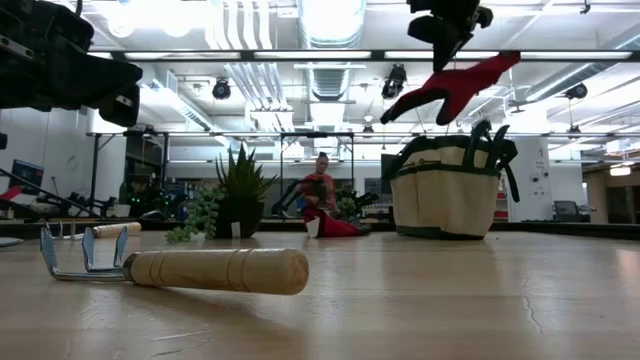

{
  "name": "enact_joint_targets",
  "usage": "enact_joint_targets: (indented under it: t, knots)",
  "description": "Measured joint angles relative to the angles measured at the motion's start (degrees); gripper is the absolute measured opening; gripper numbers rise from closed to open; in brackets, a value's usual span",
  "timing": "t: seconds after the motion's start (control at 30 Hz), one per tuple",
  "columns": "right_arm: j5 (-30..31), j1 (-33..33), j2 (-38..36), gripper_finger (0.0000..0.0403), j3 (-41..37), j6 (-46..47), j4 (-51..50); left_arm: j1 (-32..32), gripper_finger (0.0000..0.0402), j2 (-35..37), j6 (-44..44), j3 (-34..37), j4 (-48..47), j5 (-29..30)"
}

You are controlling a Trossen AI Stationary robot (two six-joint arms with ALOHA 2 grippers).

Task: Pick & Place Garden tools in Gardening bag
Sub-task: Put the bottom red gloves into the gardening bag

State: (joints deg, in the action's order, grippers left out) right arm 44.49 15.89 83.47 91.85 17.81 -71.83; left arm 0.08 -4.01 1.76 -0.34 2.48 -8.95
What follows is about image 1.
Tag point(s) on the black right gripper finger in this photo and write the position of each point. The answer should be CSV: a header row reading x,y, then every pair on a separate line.
x,y
452,42
427,29

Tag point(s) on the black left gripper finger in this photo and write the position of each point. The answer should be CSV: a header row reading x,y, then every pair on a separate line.
x,y
120,77
122,107

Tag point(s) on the red black garden glove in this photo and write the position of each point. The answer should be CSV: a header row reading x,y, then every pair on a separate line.
x,y
457,85

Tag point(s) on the beige green gardening bag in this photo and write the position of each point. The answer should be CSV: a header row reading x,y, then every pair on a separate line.
x,y
445,200

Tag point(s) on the background black robot arm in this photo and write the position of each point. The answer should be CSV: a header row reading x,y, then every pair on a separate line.
x,y
285,200

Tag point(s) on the black ceiling spot lamp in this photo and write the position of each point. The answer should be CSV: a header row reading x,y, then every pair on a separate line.
x,y
394,82
221,90

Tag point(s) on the blue background screen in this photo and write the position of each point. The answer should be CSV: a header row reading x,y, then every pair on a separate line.
x,y
26,175

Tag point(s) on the black overhead crossbar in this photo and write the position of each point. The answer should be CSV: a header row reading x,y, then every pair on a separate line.
x,y
245,55

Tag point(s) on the trailing green bead plant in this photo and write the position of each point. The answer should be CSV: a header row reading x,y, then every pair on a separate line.
x,y
202,215

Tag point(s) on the succulent plant in black pot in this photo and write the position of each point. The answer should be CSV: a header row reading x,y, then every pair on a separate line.
x,y
240,215

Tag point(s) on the white column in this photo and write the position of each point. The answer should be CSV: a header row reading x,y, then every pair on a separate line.
x,y
535,180

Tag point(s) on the person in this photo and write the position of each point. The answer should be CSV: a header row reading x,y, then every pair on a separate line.
x,y
322,192

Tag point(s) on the small background potted plant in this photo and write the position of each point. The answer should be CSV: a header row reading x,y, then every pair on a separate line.
x,y
347,207

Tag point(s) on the grey office chair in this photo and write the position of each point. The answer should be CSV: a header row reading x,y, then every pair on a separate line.
x,y
566,209

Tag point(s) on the black background workstation frame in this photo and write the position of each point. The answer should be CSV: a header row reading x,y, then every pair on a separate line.
x,y
165,155

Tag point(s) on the silver round ceiling duct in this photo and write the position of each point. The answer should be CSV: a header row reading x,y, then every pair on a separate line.
x,y
332,22

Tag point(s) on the black table frame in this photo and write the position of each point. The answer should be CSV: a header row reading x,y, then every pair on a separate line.
x,y
575,231

